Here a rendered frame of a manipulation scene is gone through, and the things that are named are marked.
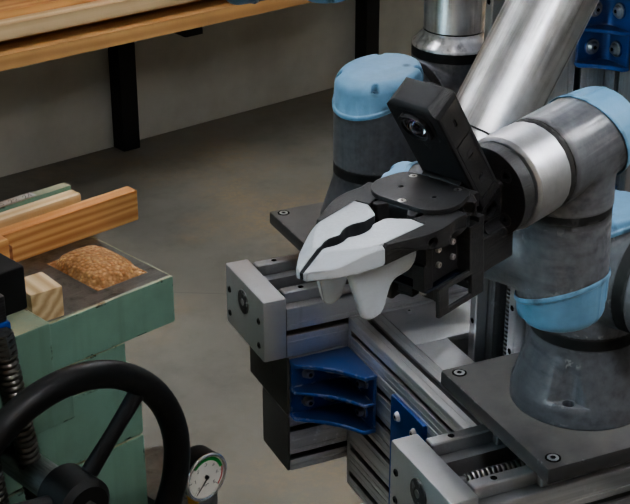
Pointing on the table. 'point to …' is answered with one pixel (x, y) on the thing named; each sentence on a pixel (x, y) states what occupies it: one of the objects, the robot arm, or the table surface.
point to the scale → (6, 202)
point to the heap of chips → (96, 267)
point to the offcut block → (44, 296)
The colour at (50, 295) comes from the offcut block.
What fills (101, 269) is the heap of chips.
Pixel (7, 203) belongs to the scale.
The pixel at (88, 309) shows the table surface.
